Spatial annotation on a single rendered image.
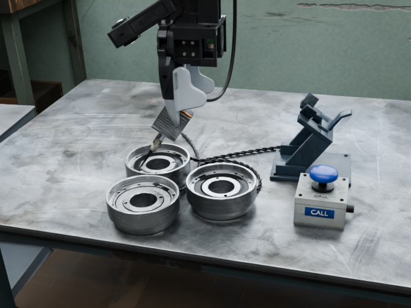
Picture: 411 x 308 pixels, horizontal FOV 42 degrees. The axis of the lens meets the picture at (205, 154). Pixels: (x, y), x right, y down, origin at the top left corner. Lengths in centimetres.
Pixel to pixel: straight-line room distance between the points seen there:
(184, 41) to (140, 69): 190
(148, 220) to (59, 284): 40
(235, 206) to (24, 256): 110
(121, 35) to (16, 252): 115
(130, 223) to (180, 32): 27
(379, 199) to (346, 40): 157
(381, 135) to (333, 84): 139
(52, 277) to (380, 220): 64
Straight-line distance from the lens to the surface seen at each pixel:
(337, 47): 238
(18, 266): 175
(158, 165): 90
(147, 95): 124
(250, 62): 245
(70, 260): 116
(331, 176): 76
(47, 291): 110
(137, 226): 75
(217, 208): 77
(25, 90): 232
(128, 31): 76
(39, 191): 91
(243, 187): 81
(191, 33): 72
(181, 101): 76
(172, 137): 81
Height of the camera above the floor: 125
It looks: 28 degrees down
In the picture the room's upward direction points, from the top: 2 degrees counter-clockwise
